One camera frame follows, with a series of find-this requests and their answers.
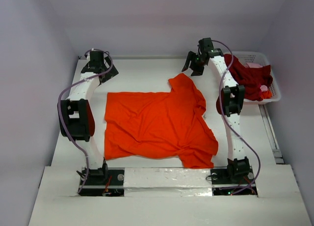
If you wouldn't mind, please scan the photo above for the orange t-shirt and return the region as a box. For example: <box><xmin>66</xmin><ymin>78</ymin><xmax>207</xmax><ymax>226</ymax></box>
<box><xmin>104</xmin><ymin>73</ymin><xmax>218</xmax><ymax>169</ymax></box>

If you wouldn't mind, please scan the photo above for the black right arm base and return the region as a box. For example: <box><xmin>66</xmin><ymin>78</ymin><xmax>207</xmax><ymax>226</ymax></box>
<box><xmin>206</xmin><ymin>168</ymin><xmax>258</xmax><ymax>196</ymax></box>

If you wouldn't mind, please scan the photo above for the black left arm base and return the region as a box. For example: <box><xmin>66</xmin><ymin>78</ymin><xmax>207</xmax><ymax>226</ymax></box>
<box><xmin>79</xmin><ymin>168</ymin><xmax>125</xmax><ymax>197</ymax></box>

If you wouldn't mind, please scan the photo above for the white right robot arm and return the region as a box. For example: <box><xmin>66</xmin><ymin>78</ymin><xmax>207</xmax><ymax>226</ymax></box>
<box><xmin>182</xmin><ymin>38</ymin><xmax>251</xmax><ymax>185</ymax></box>

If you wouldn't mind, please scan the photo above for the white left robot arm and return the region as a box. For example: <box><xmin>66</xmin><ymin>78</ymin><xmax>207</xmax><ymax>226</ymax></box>
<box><xmin>57</xmin><ymin>48</ymin><xmax>118</xmax><ymax>184</ymax></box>

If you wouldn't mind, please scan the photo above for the white plastic basket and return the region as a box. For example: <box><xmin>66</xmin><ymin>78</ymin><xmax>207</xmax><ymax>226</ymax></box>
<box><xmin>224</xmin><ymin>51</ymin><xmax>281</xmax><ymax>105</ymax></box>

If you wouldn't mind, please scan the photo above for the pink garment in basket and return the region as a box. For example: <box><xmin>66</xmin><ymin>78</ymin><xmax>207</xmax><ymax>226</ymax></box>
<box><xmin>245</xmin><ymin>62</ymin><xmax>262</xmax><ymax>68</ymax></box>

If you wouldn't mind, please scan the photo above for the dark red t-shirt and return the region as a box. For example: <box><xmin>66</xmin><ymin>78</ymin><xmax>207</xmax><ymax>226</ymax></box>
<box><xmin>229</xmin><ymin>56</ymin><xmax>273</xmax><ymax>101</ymax></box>

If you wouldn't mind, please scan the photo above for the orange-red garment in basket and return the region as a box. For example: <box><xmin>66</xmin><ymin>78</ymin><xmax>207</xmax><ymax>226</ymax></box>
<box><xmin>261</xmin><ymin>90</ymin><xmax>272</xmax><ymax>100</ymax></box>

